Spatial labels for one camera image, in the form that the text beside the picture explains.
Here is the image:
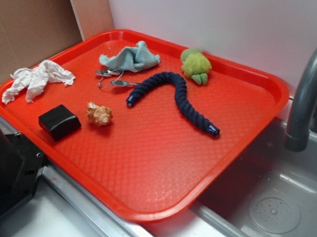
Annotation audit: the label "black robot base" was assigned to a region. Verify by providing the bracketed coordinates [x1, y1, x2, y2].
[0, 129, 45, 220]

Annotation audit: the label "light blue cloth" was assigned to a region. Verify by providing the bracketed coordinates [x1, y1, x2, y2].
[98, 41, 160, 73]

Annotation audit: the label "red plastic tray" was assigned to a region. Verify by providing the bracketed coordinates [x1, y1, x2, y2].
[0, 30, 289, 222]

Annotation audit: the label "tan conch seashell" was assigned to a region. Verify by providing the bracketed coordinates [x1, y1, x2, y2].
[86, 102, 113, 127]

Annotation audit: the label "green plush toy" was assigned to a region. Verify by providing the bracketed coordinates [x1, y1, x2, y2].
[181, 48, 212, 86]

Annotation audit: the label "black rectangular block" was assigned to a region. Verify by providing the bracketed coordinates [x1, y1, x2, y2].
[38, 104, 81, 141]

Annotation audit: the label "crumpled white paper towel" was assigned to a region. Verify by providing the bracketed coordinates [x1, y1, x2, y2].
[2, 60, 75, 105]

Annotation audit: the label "grey plastic sink basin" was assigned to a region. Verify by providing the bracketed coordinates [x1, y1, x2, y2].
[145, 107, 317, 237]

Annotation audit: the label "brown cardboard panel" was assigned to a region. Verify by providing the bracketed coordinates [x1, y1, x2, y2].
[0, 0, 114, 84]

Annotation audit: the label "grey sink faucet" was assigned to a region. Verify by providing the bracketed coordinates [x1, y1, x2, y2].
[284, 48, 317, 152]

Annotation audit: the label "navy blue twisted rope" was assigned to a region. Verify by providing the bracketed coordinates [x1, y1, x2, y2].
[124, 70, 223, 138]

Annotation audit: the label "metal measuring spoons on ring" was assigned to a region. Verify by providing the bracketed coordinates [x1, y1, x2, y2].
[94, 68, 140, 88]

